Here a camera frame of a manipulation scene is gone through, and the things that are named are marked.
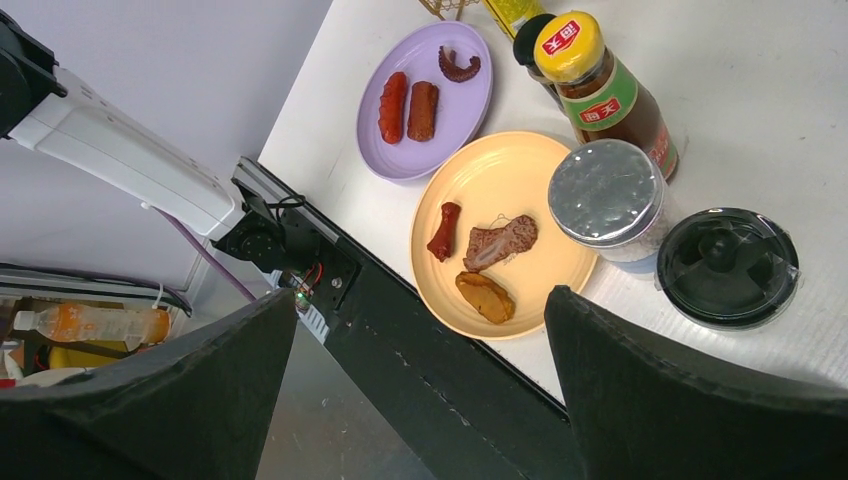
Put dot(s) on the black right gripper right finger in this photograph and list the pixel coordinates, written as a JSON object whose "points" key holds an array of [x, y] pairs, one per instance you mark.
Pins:
{"points": [[643, 406]]}

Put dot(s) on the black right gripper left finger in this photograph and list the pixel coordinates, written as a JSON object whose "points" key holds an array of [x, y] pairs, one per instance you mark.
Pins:
{"points": [[196, 407]]}

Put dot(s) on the black lid spice jar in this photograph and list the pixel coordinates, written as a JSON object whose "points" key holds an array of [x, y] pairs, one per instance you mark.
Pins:
{"points": [[728, 268]]}

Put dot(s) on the gold wire basket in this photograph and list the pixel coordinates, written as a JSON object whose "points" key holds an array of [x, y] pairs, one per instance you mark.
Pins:
{"points": [[447, 9]]}

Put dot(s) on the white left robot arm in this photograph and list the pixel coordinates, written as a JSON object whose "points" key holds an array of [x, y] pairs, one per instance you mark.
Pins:
{"points": [[48, 109]]}

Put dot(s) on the orange drink bottle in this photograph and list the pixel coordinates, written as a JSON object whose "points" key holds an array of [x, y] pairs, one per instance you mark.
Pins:
{"points": [[70, 322]]}

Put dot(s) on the orange fried patty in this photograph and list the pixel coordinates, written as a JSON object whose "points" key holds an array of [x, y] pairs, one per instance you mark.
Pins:
{"points": [[487, 297]]}

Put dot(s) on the orange plate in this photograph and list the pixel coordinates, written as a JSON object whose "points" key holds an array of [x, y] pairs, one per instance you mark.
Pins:
{"points": [[494, 180]]}

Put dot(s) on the brown meat slice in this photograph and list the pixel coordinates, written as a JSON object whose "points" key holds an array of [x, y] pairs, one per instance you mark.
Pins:
{"points": [[487, 247]]}

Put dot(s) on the red chicken drumstick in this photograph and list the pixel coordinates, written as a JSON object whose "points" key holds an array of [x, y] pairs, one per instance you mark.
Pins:
{"points": [[441, 246]]}

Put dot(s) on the purple plate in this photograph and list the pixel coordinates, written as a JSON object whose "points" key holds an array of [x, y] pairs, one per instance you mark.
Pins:
{"points": [[461, 106]]}

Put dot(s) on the red sausage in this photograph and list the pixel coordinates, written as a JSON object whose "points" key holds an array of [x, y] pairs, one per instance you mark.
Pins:
{"points": [[391, 108]]}

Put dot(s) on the brown sausage piece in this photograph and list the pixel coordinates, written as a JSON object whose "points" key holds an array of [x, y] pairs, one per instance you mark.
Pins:
{"points": [[422, 111]]}

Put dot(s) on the small black spice jar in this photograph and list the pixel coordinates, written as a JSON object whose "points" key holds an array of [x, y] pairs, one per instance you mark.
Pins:
{"points": [[524, 48]]}

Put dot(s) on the dark octopus tentacle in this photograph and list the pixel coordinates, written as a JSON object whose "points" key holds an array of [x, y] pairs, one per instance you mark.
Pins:
{"points": [[452, 71]]}

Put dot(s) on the small yellow label bottle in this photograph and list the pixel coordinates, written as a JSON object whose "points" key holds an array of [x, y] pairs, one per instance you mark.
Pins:
{"points": [[511, 15]]}

